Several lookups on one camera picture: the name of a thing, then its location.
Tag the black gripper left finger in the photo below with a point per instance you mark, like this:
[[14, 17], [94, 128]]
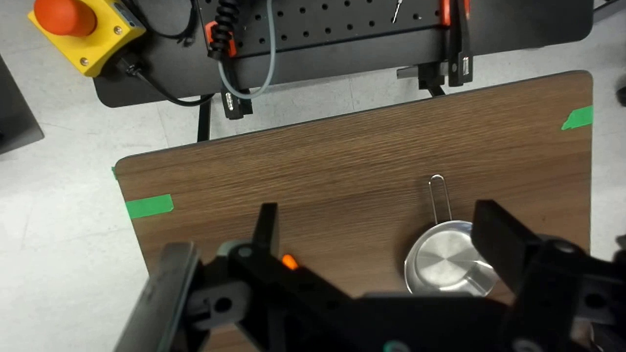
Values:
[[266, 228]]

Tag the green tape piece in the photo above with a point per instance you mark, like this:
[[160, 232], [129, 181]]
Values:
[[577, 119], [149, 207]]

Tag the yellow box red stop button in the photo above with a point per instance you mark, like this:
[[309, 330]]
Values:
[[98, 40]]

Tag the orange carrot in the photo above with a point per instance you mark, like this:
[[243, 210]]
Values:
[[289, 263]]

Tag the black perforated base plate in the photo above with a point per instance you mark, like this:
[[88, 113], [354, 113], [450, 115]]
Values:
[[338, 40]]

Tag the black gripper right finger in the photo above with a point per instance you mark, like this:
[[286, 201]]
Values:
[[501, 242]]

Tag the dark flat panel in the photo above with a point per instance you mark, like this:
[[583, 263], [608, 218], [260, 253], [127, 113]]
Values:
[[16, 111]]

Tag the small steel frying pan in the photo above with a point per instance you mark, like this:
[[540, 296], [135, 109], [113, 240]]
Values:
[[442, 261]]

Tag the black bar clamp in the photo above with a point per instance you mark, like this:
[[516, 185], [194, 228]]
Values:
[[235, 105]]

